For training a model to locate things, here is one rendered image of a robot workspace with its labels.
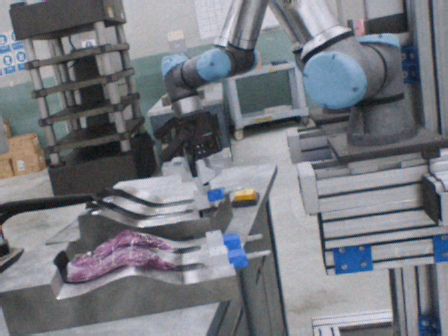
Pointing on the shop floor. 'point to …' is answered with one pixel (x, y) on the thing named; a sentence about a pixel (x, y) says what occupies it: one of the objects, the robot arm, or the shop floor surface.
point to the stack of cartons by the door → (21, 155)
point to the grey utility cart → (263, 111)
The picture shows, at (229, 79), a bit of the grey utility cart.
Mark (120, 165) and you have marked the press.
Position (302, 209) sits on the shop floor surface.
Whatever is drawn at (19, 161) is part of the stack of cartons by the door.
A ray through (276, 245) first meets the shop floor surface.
